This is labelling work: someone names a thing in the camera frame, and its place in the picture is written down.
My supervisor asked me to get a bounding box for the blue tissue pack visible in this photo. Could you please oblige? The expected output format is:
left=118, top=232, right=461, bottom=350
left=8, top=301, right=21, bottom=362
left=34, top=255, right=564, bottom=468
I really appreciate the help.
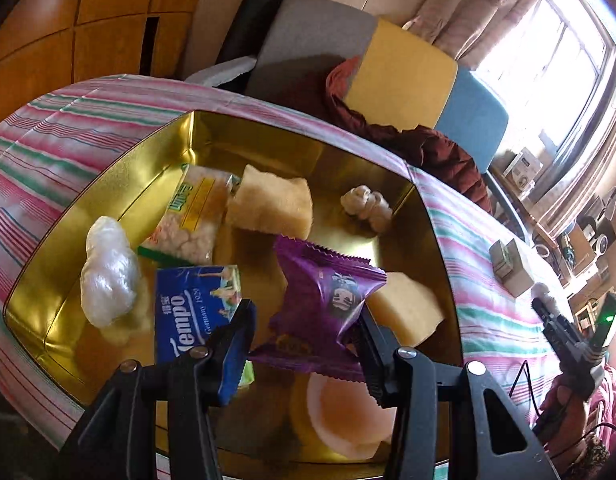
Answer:
left=155, top=265, right=253, bottom=391

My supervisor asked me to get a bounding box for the yellow sponge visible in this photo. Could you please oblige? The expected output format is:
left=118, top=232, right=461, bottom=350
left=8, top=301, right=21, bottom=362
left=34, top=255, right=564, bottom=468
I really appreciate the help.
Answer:
left=225, top=164, right=313, bottom=238
left=365, top=271, right=446, bottom=348

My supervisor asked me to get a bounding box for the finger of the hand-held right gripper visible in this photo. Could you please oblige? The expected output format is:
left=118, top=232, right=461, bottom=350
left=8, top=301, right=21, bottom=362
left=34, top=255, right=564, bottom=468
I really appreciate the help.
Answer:
left=532, top=297, right=584, bottom=362

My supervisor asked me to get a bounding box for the pale pink round bowl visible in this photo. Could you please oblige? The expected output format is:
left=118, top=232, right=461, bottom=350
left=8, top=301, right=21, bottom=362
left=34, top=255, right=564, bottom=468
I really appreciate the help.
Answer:
left=305, top=372, right=399, bottom=461

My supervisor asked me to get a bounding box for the black cable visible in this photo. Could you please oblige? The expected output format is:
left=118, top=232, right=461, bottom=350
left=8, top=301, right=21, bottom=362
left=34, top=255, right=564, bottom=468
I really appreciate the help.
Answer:
left=508, top=359, right=541, bottom=413

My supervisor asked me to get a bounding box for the person's right forearm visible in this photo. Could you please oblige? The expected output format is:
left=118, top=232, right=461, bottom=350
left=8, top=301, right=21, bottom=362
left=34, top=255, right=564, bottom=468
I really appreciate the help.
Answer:
left=562, top=365, right=616, bottom=480

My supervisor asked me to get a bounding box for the beige curtain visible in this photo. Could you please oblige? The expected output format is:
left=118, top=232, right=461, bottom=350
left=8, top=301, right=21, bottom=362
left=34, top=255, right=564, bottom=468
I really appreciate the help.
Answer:
left=403, top=0, right=553, bottom=71
left=538, top=110, right=616, bottom=241

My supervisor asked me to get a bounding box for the large metal tin box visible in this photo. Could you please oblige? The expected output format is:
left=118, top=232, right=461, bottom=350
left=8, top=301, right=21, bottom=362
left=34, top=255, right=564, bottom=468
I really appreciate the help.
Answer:
left=3, top=109, right=463, bottom=466

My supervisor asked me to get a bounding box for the puffed snack bag yellow label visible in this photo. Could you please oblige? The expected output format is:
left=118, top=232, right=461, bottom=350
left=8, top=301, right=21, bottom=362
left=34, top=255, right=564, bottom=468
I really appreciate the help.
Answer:
left=138, top=164, right=241, bottom=266

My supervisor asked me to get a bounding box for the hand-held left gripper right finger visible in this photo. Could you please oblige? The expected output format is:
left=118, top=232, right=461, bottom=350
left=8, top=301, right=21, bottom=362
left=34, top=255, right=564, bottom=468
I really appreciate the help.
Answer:
left=355, top=307, right=561, bottom=480

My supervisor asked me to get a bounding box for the large beige cardboard box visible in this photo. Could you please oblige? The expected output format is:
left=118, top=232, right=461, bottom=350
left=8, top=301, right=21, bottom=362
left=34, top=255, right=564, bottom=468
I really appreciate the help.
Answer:
left=502, top=240, right=534, bottom=297

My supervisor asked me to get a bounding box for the black and white speaker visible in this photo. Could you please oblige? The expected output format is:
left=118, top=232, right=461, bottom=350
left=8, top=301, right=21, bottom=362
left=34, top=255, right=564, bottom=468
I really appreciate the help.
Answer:
left=578, top=210, right=616, bottom=261

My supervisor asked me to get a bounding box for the striped tablecloth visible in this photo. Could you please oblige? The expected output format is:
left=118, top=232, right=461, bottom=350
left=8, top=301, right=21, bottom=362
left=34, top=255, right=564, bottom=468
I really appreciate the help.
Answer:
left=0, top=74, right=578, bottom=480

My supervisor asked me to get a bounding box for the small green and white box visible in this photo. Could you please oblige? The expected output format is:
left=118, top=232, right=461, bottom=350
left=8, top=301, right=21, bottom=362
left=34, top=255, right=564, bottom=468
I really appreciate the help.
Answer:
left=489, top=238, right=518, bottom=281

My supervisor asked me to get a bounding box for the grey yellow blue armchair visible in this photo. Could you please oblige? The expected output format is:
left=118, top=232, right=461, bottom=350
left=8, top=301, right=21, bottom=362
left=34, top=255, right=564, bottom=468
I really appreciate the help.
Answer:
left=185, top=0, right=533, bottom=241

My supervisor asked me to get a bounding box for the wooden wardrobe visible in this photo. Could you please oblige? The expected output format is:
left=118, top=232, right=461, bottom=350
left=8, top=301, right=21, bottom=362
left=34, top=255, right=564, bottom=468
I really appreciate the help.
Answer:
left=0, top=0, right=209, bottom=131

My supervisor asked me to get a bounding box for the window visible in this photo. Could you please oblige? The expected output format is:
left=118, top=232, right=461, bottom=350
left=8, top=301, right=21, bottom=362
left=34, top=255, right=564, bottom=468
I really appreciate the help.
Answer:
left=475, top=0, right=616, bottom=161

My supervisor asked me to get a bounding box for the yellow round container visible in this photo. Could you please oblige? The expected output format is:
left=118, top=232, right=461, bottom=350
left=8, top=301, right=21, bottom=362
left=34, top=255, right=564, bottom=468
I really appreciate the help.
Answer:
left=288, top=375, right=339, bottom=457

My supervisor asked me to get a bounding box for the white plastic bag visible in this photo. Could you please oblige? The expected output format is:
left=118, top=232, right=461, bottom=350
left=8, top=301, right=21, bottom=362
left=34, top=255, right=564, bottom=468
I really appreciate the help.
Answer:
left=80, top=216, right=143, bottom=330

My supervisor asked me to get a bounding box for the purple snack packet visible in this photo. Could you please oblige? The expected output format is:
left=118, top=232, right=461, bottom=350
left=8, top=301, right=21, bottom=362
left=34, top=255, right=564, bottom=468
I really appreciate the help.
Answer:
left=248, top=235, right=389, bottom=381

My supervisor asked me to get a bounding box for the black rolled mat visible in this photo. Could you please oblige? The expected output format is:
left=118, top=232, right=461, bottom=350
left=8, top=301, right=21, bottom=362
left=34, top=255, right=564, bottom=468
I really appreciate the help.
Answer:
left=218, top=0, right=296, bottom=66

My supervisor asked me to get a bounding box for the maroon jacket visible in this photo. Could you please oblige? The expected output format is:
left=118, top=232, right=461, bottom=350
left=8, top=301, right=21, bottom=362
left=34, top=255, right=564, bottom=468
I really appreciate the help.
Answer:
left=324, top=55, right=493, bottom=211

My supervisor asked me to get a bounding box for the white printed box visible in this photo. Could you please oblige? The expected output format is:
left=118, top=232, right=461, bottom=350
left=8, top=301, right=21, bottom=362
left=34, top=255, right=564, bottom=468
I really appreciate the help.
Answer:
left=502, top=147, right=541, bottom=188

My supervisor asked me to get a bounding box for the person's right hand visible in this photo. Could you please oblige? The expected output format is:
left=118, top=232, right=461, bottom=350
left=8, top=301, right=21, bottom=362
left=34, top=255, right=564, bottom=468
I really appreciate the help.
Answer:
left=538, top=377, right=611, bottom=461

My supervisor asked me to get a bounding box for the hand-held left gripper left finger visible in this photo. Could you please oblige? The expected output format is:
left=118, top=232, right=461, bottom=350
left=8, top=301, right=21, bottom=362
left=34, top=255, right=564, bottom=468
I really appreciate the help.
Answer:
left=58, top=299, right=259, bottom=480

